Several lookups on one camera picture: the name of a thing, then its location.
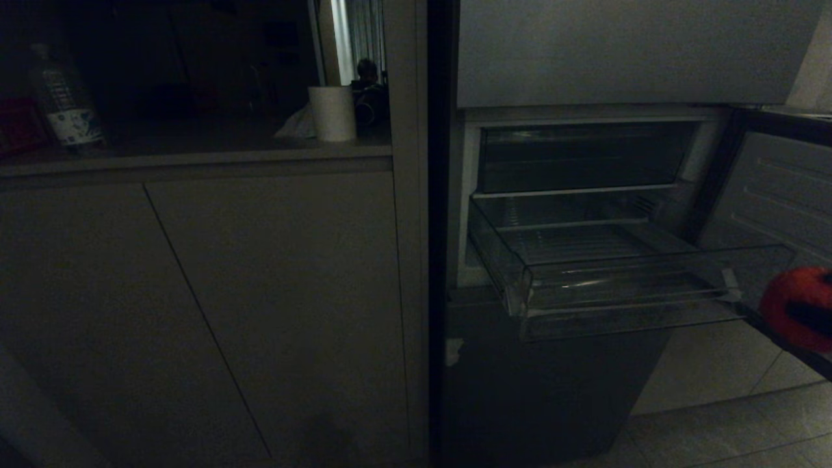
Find grey fridge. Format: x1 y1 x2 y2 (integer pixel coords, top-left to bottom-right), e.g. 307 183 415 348
429 0 832 467

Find clear plastic fridge drawer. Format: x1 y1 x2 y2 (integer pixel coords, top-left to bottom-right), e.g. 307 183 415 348
467 193 796 342

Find grey lower fridge door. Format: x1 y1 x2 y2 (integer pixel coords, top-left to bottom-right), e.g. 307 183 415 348
443 289 671 467

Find grey fridge door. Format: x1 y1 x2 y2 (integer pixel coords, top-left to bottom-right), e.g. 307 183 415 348
443 289 671 467
456 0 825 109
689 108 832 381

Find grey upper fridge door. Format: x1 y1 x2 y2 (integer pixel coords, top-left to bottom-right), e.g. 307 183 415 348
456 0 825 109

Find grey cabinet door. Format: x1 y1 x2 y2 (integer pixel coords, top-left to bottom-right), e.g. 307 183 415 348
0 183 271 468
144 171 411 460

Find white paper towel roll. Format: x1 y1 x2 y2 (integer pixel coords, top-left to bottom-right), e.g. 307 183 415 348
308 85 358 143

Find white plastic bag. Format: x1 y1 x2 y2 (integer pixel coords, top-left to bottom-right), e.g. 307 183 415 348
274 103 318 141

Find grey cabinet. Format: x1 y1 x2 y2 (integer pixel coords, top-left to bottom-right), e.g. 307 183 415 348
0 0 430 468

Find clear plastic bottle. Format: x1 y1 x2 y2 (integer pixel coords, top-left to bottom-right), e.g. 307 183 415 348
29 44 107 152

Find red box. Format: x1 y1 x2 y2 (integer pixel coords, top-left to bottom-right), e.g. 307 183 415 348
0 97 49 157

